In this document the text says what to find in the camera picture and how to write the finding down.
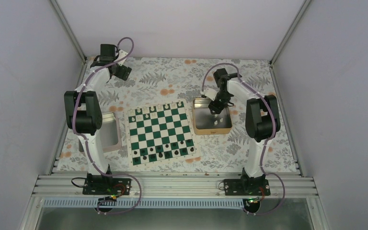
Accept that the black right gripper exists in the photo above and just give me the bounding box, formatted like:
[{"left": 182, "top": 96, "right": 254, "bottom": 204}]
[{"left": 208, "top": 91, "right": 231, "bottom": 115}]

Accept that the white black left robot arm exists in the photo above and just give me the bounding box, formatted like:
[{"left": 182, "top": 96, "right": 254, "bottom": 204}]
[{"left": 64, "top": 44, "right": 134, "bottom": 194}]

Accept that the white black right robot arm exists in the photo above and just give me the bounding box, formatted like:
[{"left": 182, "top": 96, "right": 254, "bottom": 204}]
[{"left": 202, "top": 68, "right": 280, "bottom": 195}]

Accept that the green white chess board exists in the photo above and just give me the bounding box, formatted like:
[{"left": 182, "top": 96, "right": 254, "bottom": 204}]
[{"left": 124, "top": 99, "right": 201, "bottom": 169}]

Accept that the gold rimmed metal tin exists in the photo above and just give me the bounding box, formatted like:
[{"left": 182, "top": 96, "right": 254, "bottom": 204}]
[{"left": 192, "top": 98, "right": 233, "bottom": 135}]

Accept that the floral patterned table mat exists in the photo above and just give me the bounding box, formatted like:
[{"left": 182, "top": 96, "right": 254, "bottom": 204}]
[{"left": 56, "top": 57, "right": 297, "bottom": 174}]

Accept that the pink rimmed metal tin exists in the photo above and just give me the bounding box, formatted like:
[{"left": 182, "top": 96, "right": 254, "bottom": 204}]
[{"left": 100, "top": 112, "right": 122, "bottom": 153}]

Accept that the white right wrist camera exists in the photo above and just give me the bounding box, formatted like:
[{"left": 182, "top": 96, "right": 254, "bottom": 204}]
[{"left": 201, "top": 88, "right": 218, "bottom": 100}]

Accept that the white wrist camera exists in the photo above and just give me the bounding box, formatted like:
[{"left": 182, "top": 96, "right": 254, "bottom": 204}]
[
  {"left": 201, "top": 88, "right": 218, "bottom": 100},
  {"left": 116, "top": 50, "right": 128, "bottom": 66}
]

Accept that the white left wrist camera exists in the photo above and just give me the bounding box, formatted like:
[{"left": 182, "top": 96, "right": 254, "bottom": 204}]
[{"left": 116, "top": 50, "right": 128, "bottom": 66}]

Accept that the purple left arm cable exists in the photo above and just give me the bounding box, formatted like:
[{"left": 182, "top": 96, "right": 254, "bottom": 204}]
[{"left": 71, "top": 37, "right": 143, "bottom": 216}]

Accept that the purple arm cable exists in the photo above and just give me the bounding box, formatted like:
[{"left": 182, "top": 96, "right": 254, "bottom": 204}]
[
  {"left": 201, "top": 63, "right": 286, "bottom": 216},
  {"left": 71, "top": 37, "right": 143, "bottom": 216}
]

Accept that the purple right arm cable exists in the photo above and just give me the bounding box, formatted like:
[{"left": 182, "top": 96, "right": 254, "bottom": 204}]
[{"left": 201, "top": 63, "right": 286, "bottom": 216}]

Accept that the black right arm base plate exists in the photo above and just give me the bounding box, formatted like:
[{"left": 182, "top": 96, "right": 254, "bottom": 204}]
[{"left": 223, "top": 178, "right": 271, "bottom": 196}]

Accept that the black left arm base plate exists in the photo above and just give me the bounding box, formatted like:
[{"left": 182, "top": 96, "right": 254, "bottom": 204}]
[{"left": 82, "top": 175, "right": 131, "bottom": 196}]

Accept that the aluminium frame rail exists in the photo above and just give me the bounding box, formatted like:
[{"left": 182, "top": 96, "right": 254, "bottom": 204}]
[{"left": 32, "top": 172, "right": 318, "bottom": 198}]

